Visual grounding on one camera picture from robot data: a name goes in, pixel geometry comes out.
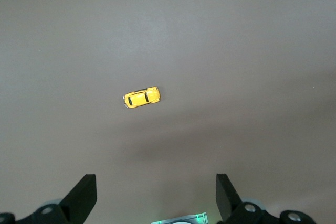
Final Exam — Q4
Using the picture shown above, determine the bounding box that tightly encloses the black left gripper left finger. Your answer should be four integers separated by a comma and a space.
0, 173, 97, 224

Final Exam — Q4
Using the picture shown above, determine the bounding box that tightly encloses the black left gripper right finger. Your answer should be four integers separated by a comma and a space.
215, 173, 316, 224

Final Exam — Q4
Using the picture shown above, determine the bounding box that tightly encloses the yellow beetle toy car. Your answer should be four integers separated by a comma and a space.
122, 86, 161, 109

